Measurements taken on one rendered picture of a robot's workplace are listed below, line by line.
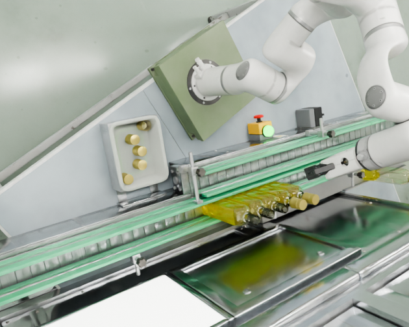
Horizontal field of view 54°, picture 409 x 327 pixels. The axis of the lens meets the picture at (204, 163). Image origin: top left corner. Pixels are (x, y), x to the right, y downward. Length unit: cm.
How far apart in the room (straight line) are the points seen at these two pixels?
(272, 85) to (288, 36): 14
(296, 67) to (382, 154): 41
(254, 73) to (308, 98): 76
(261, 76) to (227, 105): 34
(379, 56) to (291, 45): 32
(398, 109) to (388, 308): 47
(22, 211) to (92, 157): 26
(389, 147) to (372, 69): 16
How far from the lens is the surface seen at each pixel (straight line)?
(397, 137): 85
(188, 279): 118
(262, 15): 173
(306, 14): 112
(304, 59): 117
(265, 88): 117
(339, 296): 110
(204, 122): 140
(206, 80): 133
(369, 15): 98
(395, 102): 83
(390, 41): 92
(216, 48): 145
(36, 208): 131
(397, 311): 105
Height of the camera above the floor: 202
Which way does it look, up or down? 57 degrees down
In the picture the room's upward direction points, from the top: 100 degrees clockwise
